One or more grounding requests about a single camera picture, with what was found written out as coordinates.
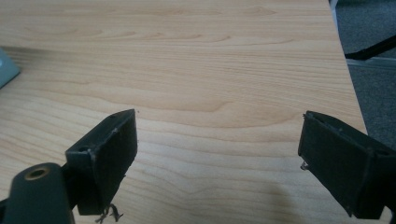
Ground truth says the black bar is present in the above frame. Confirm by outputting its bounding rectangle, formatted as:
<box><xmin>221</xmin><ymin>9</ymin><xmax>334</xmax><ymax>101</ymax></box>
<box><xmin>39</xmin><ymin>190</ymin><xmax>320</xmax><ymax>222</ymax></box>
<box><xmin>345</xmin><ymin>35</ymin><xmax>396</xmax><ymax>62</ymax></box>

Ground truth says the grey floor rail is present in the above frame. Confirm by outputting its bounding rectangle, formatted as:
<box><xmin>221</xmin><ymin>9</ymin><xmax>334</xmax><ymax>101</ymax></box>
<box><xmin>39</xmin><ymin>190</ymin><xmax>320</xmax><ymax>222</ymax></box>
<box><xmin>346</xmin><ymin>56</ymin><xmax>396</xmax><ymax>71</ymax></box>

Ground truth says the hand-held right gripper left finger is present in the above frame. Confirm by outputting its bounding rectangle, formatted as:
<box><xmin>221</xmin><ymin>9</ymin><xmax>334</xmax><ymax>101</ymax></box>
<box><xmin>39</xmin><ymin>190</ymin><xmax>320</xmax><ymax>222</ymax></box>
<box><xmin>64</xmin><ymin>108</ymin><xmax>138</xmax><ymax>224</ymax></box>

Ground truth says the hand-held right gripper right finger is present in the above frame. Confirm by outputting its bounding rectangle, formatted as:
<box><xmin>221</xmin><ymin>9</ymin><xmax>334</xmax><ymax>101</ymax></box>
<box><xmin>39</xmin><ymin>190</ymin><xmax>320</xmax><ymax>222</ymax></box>
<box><xmin>297</xmin><ymin>110</ymin><xmax>396</xmax><ymax>220</ymax></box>

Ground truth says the grey-blue flat object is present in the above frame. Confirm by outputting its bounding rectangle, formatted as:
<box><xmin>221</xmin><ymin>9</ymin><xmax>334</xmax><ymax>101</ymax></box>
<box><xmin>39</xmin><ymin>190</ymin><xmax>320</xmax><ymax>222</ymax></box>
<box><xmin>0</xmin><ymin>47</ymin><xmax>21</xmax><ymax>90</ymax></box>

